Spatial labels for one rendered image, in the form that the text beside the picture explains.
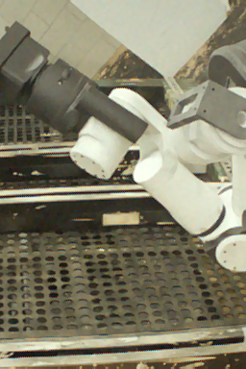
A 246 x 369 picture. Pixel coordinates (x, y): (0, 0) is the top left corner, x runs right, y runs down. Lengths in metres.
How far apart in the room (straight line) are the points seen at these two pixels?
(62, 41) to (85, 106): 5.45
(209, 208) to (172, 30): 3.85
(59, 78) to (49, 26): 5.38
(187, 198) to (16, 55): 0.32
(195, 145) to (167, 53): 4.22
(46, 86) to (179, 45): 3.97
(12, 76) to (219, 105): 0.40
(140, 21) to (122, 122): 3.90
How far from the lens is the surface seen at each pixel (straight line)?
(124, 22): 4.85
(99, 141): 0.98
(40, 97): 0.99
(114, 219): 1.59
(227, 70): 0.92
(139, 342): 1.14
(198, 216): 1.08
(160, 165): 1.03
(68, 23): 6.34
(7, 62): 0.99
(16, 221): 1.57
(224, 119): 0.66
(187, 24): 4.89
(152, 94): 2.39
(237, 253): 1.08
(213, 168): 1.81
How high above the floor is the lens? 1.73
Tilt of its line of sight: 23 degrees down
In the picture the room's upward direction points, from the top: 57 degrees counter-clockwise
